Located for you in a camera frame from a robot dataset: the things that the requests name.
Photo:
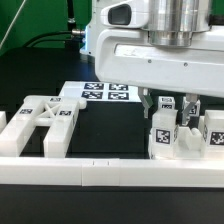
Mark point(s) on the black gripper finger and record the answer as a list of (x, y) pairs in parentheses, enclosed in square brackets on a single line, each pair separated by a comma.
[(188, 102), (146, 100)]

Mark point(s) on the white chair seat plate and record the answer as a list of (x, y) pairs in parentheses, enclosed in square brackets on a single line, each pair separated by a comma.
[(187, 145)]

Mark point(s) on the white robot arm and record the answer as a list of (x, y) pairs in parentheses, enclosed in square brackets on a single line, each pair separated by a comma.
[(169, 45)]

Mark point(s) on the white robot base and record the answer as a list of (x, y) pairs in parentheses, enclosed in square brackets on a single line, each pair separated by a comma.
[(90, 33)]

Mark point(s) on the white marker base plate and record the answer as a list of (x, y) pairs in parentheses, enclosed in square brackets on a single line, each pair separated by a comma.
[(98, 91)]

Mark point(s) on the white chair backrest frame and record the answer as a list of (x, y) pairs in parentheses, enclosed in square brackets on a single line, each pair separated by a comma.
[(57, 113)]

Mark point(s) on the white fence front wall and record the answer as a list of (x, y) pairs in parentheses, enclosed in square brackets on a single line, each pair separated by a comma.
[(111, 172)]

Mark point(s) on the white fence wall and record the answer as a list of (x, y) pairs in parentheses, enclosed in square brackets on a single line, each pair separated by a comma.
[(111, 172), (3, 121)]

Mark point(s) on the white fence left wall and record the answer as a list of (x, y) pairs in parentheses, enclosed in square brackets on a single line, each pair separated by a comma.
[(3, 121)]

